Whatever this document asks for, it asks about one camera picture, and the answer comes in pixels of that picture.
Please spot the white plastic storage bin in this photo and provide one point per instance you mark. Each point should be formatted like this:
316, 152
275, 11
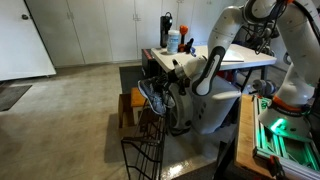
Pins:
216, 110

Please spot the white folding table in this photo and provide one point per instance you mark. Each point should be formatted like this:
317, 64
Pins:
256, 58

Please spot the small wooden stool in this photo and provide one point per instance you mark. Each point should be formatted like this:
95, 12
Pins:
136, 96

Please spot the brown cardboard box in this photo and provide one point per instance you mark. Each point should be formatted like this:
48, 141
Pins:
124, 113

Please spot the white open door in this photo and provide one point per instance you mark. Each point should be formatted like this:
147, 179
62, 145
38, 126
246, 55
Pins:
23, 40

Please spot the dark rectangular floor mat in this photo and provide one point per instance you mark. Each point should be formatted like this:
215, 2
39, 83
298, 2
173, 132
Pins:
130, 78

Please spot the white wipes canister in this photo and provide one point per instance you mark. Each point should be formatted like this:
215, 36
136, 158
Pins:
173, 41

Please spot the blue hand brush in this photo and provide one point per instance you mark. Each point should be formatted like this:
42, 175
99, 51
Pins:
193, 50

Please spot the black case with red trim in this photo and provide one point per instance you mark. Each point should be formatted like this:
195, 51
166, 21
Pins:
150, 63

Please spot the grey door mat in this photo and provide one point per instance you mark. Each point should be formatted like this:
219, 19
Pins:
11, 96

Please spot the grey round motor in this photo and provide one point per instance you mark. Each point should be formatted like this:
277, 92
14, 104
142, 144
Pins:
265, 87

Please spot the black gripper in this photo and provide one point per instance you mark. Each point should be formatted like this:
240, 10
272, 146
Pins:
178, 82

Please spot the wooden base board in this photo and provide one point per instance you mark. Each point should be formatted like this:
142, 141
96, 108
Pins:
245, 133

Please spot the grey sneaker with laces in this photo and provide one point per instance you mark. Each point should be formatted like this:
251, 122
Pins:
153, 96

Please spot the white wall cabinets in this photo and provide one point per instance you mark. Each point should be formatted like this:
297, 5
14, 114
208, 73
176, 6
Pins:
110, 30

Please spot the orange power tool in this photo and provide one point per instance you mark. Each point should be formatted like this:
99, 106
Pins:
183, 31

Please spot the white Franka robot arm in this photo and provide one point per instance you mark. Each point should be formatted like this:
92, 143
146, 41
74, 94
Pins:
220, 43

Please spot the aluminium frame with green light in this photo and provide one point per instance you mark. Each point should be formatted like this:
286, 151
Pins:
286, 150

